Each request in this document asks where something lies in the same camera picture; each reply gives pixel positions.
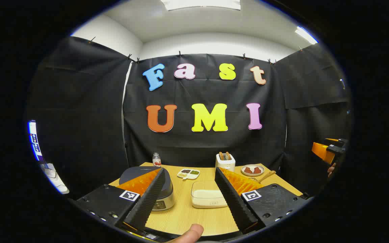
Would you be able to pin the small red label bottle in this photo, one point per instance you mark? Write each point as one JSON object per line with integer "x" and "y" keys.
{"x": 156, "y": 161}

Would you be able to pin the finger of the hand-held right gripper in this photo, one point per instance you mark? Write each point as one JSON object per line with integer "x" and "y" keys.
{"x": 341, "y": 141}
{"x": 321, "y": 151}

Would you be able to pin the toast slice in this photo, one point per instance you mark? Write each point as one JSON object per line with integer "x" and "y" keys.
{"x": 221, "y": 156}
{"x": 228, "y": 155}

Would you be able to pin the white side table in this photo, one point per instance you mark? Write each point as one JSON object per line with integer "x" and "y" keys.
{"x": 56, "y": 180}

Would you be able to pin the large ceiling light panel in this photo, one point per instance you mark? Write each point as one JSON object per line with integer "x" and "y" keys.
{"x": 201, "y": 4}

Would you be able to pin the white toaster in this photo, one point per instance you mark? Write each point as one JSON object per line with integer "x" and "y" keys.
{"x": 225, "y": 164}

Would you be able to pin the grey silver rice cooker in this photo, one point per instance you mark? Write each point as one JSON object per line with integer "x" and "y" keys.
{"x": 168, "y": 194}

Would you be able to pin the small white plate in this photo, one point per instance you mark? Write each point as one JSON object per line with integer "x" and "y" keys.
{"x": 252, "y": 174}

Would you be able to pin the black backdrop cloth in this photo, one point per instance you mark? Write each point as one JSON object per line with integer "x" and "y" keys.
{"x": 93, "y": 118}

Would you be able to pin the brown food piece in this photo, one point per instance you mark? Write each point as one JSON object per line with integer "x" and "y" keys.
{"x": 248, "y": 170}
{"x": 257, "y": 170}

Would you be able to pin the computer monitor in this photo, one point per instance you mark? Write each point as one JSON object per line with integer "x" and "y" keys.
{"x": 34, "y": 141}

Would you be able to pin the clear plastic rice box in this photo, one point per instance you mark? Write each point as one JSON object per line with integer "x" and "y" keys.
{"x": 204, "y": 196}

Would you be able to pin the narrow ceiling light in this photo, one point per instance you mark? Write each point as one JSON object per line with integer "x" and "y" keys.
{"x": 306, "y": 35}

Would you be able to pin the wooden spoon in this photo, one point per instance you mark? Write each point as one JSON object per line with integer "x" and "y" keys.
{"x": 269, "y": 175}

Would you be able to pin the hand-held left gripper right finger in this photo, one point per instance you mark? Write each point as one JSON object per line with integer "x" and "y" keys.
{"x": 233, "y": 199}

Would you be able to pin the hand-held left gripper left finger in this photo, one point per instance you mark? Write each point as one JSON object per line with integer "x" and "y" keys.
{"x": 147, "y": 199}

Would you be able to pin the white divided condiment dish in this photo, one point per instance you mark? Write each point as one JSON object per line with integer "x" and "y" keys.
{"x": 188, "y": 173}

